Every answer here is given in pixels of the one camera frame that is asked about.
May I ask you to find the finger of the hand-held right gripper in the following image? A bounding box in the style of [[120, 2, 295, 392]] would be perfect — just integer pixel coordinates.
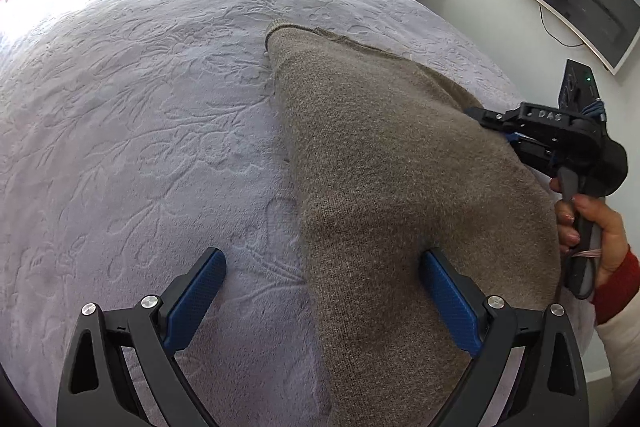
[[464, 107, 523, 134], [504, 132, 557, 168]]

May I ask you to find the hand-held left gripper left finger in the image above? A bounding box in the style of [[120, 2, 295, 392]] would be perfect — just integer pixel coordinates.
[[56, 247, 227, 427]]

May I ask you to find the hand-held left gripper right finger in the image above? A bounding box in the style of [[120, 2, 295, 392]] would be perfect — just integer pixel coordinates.
[[419, 248, 591, 427]]

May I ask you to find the brown knitted sweater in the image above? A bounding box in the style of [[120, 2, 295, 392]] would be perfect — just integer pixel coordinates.
[[265, 20, 563, 427]]

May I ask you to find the person's right forearm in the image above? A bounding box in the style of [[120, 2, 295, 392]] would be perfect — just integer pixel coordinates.
[[592, 243, 640, 385]]

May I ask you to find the person's right hand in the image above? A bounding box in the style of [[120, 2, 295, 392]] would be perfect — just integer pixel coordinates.
[[549, 177, 632, 293]]

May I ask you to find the black electronic box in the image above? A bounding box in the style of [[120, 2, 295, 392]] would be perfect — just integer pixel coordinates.
[[557, 59, 603, 114]]

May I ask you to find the pale embossed bed blanket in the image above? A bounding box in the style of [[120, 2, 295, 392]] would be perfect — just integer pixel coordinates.
[[0, 0, 598, 427]]

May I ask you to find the black television cable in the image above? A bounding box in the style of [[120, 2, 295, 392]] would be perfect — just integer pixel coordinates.
[[538, 3, 587, 48]]

